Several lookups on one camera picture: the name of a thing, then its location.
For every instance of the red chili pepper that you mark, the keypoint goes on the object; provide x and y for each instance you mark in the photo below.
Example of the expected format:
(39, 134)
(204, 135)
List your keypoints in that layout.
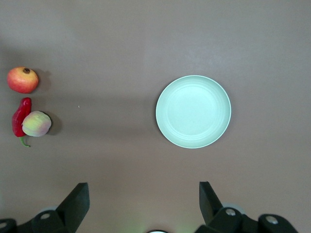
(18, 119)

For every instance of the yellow pink peach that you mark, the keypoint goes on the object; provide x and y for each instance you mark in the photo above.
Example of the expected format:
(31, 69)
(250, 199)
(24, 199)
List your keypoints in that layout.
(36, 124)

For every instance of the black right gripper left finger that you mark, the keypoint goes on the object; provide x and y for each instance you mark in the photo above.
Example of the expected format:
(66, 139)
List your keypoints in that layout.
(73, 206)

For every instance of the brown table cloth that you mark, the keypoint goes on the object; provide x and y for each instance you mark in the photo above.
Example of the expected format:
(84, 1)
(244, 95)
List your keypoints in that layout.
(109, 72)

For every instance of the red apple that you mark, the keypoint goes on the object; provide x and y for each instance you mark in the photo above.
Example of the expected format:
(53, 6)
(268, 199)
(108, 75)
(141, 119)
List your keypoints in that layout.
(22, 81)

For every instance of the light green round plate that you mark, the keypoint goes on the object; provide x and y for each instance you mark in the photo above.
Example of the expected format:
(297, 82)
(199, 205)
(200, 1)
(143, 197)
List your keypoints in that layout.
(193, 111)

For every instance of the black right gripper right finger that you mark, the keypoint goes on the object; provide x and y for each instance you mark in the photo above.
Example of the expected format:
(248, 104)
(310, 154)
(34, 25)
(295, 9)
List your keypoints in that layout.
(211, 207)

